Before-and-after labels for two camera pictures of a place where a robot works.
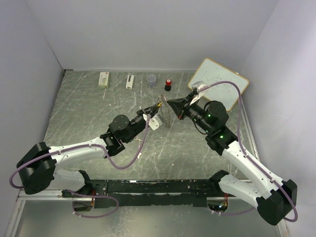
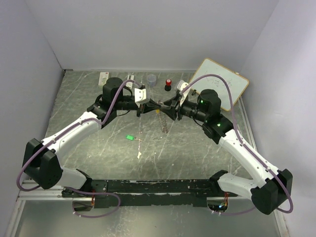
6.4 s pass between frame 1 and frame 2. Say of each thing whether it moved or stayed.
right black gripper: stayed
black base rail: stayed
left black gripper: moved
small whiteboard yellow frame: stayed
